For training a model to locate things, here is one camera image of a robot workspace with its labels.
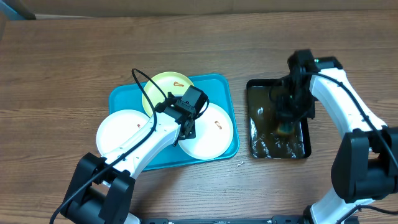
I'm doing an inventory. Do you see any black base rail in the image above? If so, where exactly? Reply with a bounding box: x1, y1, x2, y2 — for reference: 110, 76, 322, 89
141, 215, 308, 224

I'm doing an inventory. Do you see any green yellow sponge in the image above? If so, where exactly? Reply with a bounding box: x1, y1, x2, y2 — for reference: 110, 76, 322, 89
276, 122, 295, 136

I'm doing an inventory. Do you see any white plate with orange stain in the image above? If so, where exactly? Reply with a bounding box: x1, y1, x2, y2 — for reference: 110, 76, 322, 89
178, 103, 233, 160

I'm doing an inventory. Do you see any black water tray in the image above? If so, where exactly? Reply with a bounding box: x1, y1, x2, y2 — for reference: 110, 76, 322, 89
246, 79, 312, 159

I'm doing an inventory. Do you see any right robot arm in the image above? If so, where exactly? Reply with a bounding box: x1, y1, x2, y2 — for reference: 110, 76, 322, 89
272, 49, 397, 223

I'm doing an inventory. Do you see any dark corner object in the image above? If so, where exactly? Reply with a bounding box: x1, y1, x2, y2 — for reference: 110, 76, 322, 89
1, 0, 36, 20

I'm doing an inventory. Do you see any yellow-green plate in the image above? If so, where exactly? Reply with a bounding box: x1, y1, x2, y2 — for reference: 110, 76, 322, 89
144, 72, 193, 106

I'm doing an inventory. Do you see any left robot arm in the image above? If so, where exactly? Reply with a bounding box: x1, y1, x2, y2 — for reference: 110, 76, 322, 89
50, 86, 208, 224

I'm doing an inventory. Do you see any white plate with red stain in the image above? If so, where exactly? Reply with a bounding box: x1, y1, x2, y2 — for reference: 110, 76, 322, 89
96, 110, 149, 156

